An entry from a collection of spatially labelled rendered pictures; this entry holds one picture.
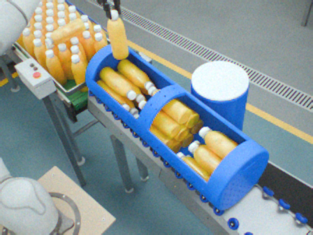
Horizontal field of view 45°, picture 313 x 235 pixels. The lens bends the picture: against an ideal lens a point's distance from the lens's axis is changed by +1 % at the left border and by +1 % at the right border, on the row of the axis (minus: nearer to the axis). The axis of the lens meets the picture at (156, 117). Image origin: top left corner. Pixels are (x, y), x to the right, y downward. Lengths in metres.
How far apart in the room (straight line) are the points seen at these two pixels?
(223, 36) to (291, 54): 0.67
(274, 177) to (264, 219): 1.05
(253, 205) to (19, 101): 2.46
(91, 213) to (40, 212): 0.24
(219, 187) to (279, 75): 2.24
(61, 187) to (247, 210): 0.76
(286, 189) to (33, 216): 1.70
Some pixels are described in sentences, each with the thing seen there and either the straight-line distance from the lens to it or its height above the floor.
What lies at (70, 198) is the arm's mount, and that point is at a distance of 1.56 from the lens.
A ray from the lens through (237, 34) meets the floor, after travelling 3.86.
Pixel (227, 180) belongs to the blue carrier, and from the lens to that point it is 1.32.
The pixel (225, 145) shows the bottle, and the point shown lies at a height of 1.20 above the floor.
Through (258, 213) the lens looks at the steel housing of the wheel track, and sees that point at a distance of 1.58.
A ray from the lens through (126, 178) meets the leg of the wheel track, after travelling 2.53.
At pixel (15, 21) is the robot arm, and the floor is 1.77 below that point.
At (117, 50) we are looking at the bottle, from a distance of 1.65.
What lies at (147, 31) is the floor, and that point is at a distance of 3.93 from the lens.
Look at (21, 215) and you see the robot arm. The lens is 1.32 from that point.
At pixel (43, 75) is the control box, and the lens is 1.94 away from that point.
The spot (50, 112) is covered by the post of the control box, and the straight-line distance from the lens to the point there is 2.17.
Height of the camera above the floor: 2.32
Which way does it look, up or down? 49 degrees down
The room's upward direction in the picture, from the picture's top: 7 degrees counter-clockwise
